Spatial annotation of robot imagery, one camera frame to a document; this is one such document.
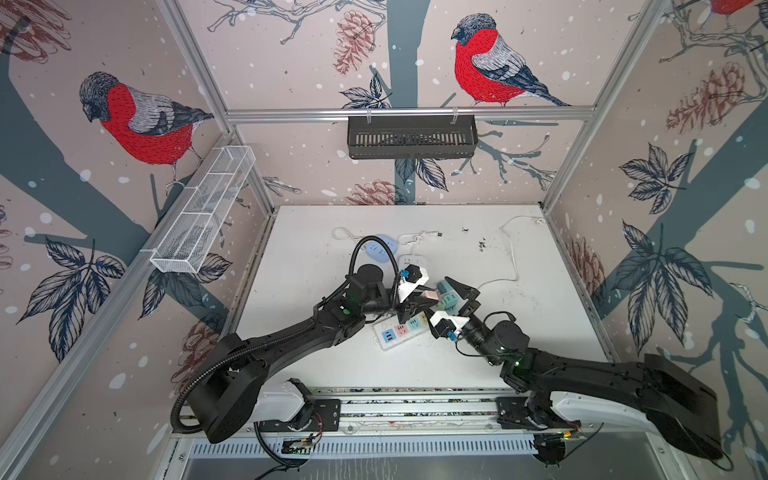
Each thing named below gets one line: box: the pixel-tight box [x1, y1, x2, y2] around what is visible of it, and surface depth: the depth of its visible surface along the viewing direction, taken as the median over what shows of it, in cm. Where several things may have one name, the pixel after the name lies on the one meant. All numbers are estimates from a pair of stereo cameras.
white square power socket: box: [398, 254, 427, 271], surface depth 103 cm
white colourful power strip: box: [373, 312, 430, 351], surface depth 87 cm
